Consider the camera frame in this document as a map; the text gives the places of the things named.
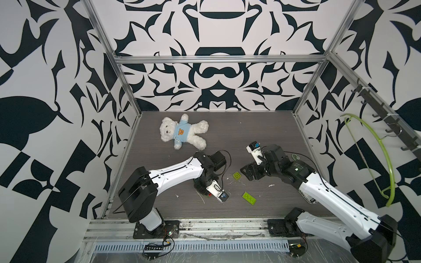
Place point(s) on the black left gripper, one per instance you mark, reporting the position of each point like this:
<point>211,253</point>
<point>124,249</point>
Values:
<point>203,189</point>

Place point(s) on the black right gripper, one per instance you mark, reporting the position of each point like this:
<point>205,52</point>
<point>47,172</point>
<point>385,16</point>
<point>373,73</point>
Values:
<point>252,165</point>

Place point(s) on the lime square lego brick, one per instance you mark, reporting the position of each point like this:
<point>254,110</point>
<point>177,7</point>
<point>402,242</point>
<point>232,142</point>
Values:
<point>236,176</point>

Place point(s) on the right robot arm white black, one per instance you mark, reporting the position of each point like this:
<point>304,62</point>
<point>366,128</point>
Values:
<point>367,236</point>

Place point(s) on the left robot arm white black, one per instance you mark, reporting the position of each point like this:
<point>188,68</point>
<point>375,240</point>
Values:
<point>138,193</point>

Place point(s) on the lime long lego brick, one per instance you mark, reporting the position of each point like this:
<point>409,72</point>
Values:
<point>249,198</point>

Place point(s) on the white teddy bear blue shirt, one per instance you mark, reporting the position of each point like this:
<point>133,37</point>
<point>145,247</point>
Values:
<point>184,132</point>

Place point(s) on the black connector box left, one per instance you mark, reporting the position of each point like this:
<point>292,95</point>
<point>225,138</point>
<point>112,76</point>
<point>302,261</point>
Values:
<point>153,248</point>

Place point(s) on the black connector box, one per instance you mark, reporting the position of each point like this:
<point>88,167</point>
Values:
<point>153,248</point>
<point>297,250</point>

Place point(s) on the black connector box right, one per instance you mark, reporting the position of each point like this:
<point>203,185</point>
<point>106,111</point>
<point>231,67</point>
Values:
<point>297,250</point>

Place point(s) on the green plastic hanger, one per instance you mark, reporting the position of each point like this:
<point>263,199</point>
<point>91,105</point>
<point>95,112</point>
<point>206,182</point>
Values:
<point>377,163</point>

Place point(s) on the green keychain with charm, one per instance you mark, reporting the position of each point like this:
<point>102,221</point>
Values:
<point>295,157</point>

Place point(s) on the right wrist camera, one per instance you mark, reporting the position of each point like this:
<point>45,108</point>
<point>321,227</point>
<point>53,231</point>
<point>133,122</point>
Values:
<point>255,150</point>

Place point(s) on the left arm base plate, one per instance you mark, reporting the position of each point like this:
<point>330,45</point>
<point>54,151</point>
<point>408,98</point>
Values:
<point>167,228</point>

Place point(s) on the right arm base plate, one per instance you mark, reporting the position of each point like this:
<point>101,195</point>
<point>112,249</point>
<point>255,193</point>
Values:
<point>283,228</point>

